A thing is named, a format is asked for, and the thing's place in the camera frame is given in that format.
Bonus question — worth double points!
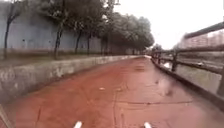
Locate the red paved path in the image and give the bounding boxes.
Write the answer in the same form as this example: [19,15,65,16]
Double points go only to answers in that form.
[0,57,224,128]

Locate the row of trees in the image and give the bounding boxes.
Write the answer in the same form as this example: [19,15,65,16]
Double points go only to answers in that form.
[2,0,156,61]

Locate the robot's own part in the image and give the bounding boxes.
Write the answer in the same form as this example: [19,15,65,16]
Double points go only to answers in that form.
[73,120,83,128]
[143,121,152,128]

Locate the dark wooden railing fence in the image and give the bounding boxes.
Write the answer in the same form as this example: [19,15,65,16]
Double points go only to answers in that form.
[150,21,224,98]

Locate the grey concrete path edge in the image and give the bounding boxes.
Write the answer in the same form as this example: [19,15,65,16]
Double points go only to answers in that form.
[150,57,224,112]

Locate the river water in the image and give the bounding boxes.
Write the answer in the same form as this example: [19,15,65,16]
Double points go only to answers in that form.
[160,56,224,95]

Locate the distant pink buildings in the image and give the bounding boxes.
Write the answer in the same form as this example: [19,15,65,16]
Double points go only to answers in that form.
[178,30,224,50]

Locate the low grey concrete kerb wall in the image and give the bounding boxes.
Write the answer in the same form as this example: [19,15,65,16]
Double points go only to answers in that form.
[0,54,144,104]

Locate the tall grey concrete wall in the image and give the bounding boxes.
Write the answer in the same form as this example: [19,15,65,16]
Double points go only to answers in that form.
[0,2,134,56]

